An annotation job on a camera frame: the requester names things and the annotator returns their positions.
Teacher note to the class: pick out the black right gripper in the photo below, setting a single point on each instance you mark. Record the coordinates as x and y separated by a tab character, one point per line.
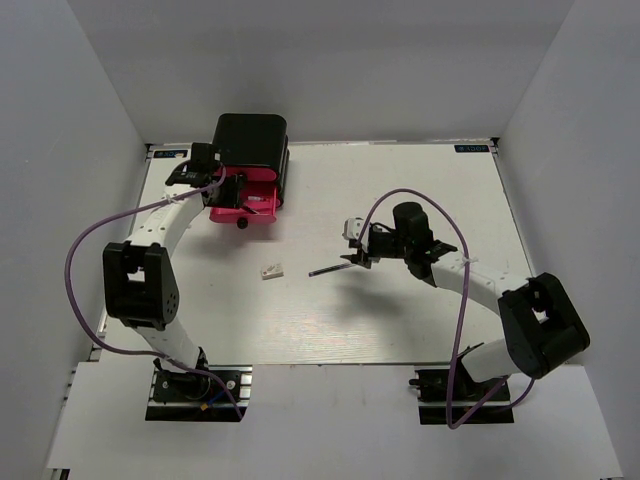
363	258

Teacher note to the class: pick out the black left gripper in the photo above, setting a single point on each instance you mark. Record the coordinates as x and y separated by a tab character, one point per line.
233	198

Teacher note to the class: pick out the purple ink pen refill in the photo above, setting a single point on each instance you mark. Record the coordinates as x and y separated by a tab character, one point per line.
330	269

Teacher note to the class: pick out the pink top drawer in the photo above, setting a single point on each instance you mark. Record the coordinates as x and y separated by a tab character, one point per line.
253	174

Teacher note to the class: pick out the pink drawer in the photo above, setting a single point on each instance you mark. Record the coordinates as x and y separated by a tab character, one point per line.
244	203
253	174

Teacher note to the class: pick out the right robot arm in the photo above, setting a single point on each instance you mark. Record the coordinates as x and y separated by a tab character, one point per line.
541	327

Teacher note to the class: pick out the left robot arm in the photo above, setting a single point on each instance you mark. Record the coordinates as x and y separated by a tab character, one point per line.
141	289

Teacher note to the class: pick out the black drawer cabinet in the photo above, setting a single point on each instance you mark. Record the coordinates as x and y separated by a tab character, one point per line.
254	140

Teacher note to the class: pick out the white staples box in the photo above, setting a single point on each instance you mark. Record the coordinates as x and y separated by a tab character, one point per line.
272	271

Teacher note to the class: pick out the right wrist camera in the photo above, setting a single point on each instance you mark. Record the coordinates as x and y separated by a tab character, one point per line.
355	229

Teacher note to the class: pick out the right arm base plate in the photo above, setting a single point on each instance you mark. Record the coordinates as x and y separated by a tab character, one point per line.
430	385

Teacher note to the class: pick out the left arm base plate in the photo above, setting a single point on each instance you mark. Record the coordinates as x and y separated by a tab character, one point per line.
179	397

